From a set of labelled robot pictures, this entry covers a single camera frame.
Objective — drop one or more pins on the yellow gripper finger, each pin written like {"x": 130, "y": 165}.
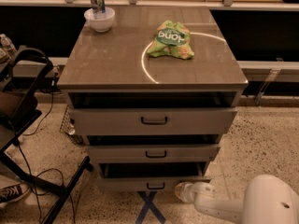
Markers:
{"x": 177, "y": 190}

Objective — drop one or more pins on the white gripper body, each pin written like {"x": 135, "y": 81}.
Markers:
{"x": 202, "y": 190}

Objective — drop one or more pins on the grey drawer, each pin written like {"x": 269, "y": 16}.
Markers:
{"x": 152, "y": 153}
{"x": 165, "y": 121}
{"x": 149, "y": 176}

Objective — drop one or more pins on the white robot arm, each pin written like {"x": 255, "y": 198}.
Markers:
{"x": 267, "y": 200}

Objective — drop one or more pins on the grey drawer cabinet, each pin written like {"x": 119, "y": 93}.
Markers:
{"x": 113, "y": 70}

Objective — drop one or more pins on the green snack bag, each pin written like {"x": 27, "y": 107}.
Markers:
{"x": 171, "y": 39}

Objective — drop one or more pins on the black white sneaker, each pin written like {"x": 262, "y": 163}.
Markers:
{"x": 11, "y": 194}

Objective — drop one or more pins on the white bowl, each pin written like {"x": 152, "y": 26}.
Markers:
{"x": 101, "y": 22}

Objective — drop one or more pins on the silver drink can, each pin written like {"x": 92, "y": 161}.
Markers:
{"x": 98, "y": 7}

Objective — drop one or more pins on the clear water bottle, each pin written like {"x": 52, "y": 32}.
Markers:
{"x": 7, "y": 45}

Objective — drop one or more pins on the wire mesh basket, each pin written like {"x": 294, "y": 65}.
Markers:
{"x": 68, "y": 129}

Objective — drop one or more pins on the clear acrylic bracket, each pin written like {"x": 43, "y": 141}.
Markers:
{"x": 274, "y": 71}

